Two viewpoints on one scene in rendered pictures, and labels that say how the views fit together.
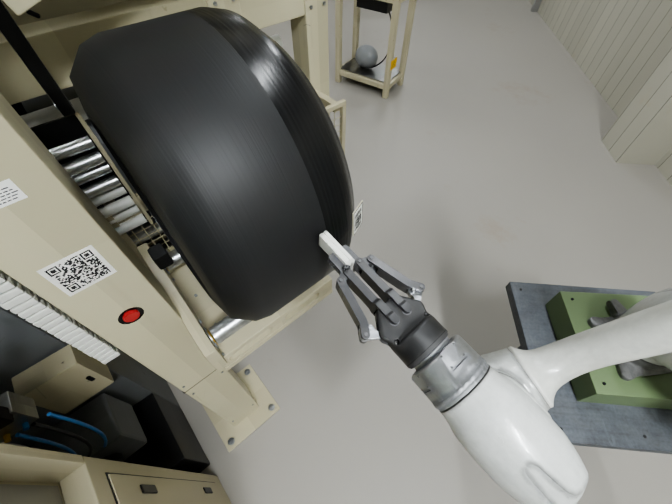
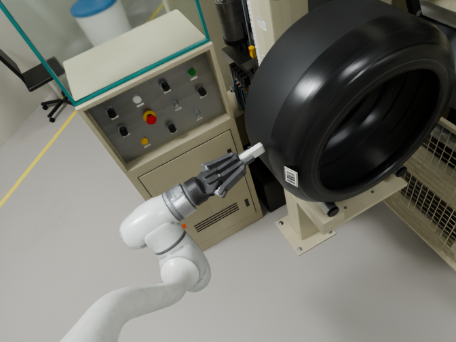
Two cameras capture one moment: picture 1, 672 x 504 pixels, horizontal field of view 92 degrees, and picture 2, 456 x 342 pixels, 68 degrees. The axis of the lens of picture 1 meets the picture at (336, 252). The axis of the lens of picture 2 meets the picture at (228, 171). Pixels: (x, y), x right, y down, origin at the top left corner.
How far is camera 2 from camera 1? 0.84 m
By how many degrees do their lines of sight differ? 65
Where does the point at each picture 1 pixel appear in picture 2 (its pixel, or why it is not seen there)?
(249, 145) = (275, 81)
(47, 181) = (271, 32)
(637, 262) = not seen: outside the picture
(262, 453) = (270, 243)
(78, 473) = (227, 117)
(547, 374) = (170, 269)
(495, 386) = (159, 205)
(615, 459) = not seen: outside the picture
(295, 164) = (277, 107)
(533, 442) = (137, 212)
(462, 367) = (171, 193)
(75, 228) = not seen: hidden behind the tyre
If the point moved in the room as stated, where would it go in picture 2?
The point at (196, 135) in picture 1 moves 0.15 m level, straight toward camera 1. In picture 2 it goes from (273, 58) to (217, 77)
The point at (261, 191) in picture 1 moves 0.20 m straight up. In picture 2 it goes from (262, 98) to (248, 28)
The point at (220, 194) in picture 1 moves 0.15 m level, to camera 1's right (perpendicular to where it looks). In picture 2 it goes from (256, 82) to (244, 121)
